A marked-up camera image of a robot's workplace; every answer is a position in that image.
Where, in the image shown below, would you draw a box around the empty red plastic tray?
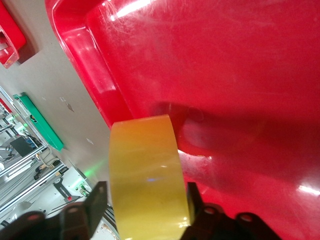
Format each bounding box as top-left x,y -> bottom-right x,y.
44,0 -> 320,240

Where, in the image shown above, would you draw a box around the aluminium frame rails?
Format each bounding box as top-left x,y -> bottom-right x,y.
0,86 -> 70,208

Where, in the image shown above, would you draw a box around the yellow packing tape roll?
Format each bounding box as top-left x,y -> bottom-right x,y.
108,113 -> 195,240

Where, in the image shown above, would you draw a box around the red tray with fittings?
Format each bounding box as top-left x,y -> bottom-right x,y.
0,0 -> 27,70

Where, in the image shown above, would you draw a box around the green plastic tray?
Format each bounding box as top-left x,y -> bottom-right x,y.
12,91 -> 65,152

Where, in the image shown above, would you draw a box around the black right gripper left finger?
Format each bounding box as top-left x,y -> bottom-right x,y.
84,181 -> 109,235

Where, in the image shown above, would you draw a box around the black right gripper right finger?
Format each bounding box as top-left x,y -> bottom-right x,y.
186,181 -> 204,222

